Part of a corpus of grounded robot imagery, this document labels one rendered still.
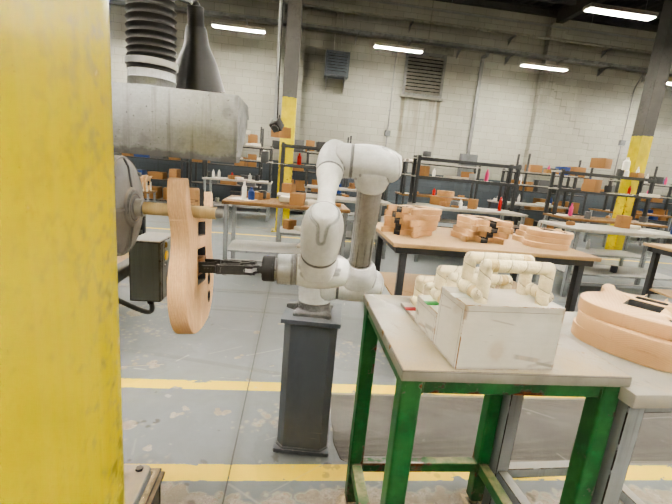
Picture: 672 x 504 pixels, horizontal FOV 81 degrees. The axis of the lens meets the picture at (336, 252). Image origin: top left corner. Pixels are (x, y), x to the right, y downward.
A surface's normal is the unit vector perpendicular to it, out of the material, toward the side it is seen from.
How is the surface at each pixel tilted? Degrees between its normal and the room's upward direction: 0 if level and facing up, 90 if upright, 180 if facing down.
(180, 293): 83
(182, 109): 90
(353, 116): 90
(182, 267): 59
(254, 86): 90
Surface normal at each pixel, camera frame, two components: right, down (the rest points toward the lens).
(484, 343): 0.15, 0.22
